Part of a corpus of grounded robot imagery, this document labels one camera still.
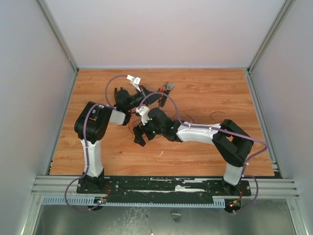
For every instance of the small orange needle-nose pliers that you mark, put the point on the small orange needle-nose pliers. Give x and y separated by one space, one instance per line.
162 89

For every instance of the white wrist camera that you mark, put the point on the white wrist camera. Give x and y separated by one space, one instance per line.
135 81
143 112

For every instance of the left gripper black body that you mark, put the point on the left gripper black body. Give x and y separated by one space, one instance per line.
140 96

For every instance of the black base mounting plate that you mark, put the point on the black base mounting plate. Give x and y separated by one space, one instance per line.
175 190

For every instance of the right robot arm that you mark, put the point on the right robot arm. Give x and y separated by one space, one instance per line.
227 137

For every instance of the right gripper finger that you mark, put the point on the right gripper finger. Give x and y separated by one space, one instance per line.
138 132
141 141

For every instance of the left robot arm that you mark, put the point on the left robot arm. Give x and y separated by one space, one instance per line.
91 126

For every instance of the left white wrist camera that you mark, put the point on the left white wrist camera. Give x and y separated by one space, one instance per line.
135 81

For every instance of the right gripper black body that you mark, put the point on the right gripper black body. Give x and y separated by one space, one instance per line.
142 130

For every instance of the black adjustable wrench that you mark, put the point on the black adjustable wrench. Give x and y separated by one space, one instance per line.
163 99

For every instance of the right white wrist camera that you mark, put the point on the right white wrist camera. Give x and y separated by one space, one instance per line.
143 112

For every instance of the large orange black pliers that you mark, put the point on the large orange black pliers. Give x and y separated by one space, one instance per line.
116 92

